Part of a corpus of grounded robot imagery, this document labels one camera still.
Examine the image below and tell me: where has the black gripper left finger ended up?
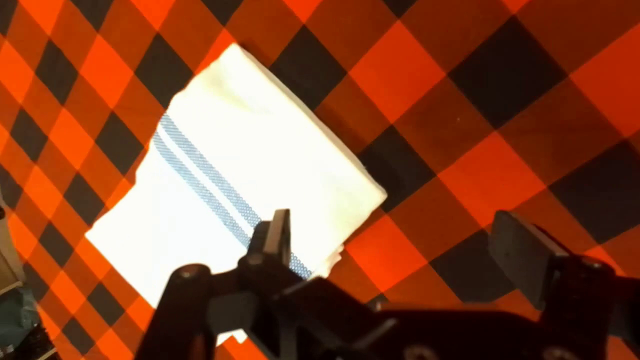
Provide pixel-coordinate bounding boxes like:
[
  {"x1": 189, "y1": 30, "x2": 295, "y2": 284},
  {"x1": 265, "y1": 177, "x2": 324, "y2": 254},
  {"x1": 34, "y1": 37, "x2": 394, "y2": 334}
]
[{"x1": 247, "y1": 208, "x2": 295, "y2": 270}]

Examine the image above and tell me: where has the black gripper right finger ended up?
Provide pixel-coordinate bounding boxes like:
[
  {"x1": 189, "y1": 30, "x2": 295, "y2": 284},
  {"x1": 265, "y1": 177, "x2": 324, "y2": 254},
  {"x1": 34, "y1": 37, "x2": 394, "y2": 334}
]
[{"x1": 487, "y1": 208, "x2": 575, "y2": 311}]

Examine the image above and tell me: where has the white towel with blue stripes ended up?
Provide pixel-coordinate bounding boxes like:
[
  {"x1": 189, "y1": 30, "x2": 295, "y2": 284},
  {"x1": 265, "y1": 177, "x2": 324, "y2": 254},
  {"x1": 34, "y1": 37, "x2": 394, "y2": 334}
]
[{"x1": 83, "y1": 43, "x2": 390, "y2": 347}]

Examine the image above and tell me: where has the red black checkered tablecloth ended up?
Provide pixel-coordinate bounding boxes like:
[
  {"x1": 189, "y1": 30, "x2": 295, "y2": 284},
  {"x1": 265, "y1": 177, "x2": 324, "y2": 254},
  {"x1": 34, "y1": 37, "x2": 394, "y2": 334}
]
[{"x1": 0, "y1": 0, "x2": 640, "y2": 360}]

